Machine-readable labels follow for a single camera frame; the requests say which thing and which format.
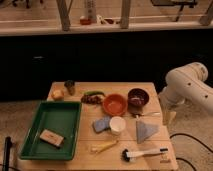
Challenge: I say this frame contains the dark green cup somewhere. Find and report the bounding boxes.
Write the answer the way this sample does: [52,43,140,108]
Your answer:
[64,80,75,95]

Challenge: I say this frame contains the red object on shelf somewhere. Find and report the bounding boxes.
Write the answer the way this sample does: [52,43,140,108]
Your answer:
[79,16,92,25]

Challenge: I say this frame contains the orange bowl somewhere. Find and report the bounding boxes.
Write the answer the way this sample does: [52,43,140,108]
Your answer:
[102,94,128,116]

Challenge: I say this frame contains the white handled dish brush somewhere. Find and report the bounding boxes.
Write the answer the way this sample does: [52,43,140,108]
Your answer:
[121,148,168,162]

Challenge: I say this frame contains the green plastic tray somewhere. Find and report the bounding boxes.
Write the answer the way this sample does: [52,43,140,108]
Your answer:
[20,101,81,160]

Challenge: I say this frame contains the white cup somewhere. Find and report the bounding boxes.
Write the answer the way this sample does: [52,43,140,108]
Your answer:
[109,116,126,135]

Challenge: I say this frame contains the blue sponge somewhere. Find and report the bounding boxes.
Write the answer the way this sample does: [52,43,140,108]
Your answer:
[92,116,111,133]

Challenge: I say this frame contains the black cable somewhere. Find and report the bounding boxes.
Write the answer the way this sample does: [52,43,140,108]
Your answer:
[169,132,213,171]

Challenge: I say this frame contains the black post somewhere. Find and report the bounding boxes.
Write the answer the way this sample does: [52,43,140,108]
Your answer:
[2,136,12,171]

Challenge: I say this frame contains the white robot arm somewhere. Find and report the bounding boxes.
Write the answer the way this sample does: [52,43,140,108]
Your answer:
[158,62,213,125]

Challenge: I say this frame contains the dark maroon bowl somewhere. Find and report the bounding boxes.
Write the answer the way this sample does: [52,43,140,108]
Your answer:
[128,88,149,107]

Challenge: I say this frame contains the brown wooden block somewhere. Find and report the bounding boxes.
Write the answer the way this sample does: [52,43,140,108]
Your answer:
[40,129,64,147]

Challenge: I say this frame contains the brown toy food cluster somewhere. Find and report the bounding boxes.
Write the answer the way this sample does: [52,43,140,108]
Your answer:
[81,95,102,104]

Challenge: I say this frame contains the metal spoon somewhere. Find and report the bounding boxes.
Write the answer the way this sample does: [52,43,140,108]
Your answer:
[132,112,160,118]

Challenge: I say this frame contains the green chili pepper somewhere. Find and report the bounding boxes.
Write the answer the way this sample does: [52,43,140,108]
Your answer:
[84,91,105,96]

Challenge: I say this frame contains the grey towel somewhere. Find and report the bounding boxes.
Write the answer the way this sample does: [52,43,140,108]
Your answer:
[136,121,158,144]

